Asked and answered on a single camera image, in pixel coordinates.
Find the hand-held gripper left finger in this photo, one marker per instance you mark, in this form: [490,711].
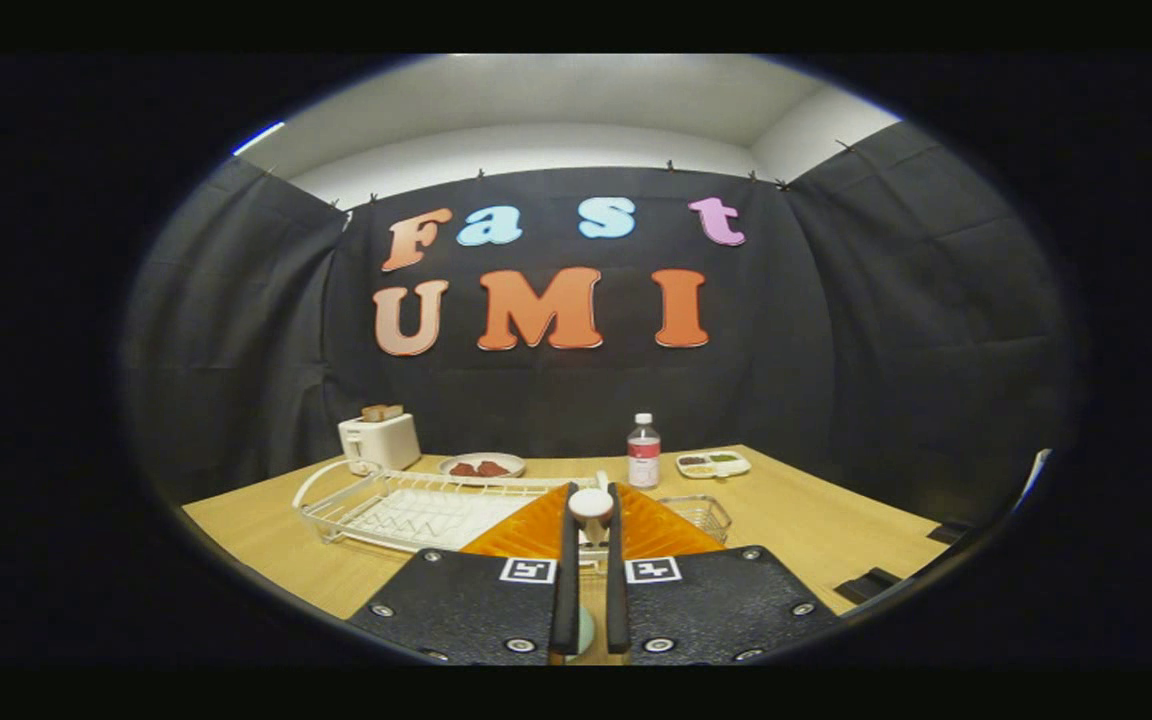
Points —
[566,600]

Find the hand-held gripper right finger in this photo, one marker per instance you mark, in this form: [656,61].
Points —
[616,600]

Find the pale green plate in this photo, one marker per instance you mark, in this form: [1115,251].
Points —
[587,632]

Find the small white plate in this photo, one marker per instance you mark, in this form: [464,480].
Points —
[517,466]

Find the clear bottle with red label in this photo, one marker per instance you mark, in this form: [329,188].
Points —
[644,460]

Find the red meat piece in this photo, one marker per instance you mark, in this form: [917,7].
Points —
[493,468]
[463,469]

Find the white divided food tray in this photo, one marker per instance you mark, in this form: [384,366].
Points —
[713,471]

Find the white toaster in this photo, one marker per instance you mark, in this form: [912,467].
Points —
[381,444]

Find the black block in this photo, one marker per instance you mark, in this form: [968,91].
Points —
[866,585]
[951,533]

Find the black backdrop cloth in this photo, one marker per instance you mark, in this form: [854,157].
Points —
[836,380]

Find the ceiling light strip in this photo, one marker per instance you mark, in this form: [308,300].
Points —
[258,138]

